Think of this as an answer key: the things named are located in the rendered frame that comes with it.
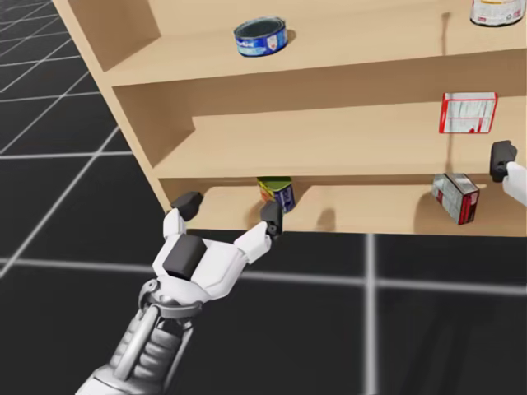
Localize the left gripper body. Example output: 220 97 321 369
152 231 249 306

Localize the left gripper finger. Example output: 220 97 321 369
235 200 285 266
162 191 205 240

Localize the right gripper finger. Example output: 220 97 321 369
488 140 527 203

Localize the green and blue rectangular can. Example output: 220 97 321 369
256 176 297 214

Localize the pale wooden shelf unit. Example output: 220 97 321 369
52 0 527 239

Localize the red and white can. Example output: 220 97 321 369
469 0 522 27

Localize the blue flat can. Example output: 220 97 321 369
233 16 288 59

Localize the red and grey carton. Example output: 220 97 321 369
431 172 481 226

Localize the red and white carton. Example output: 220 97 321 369
438 91 498 135

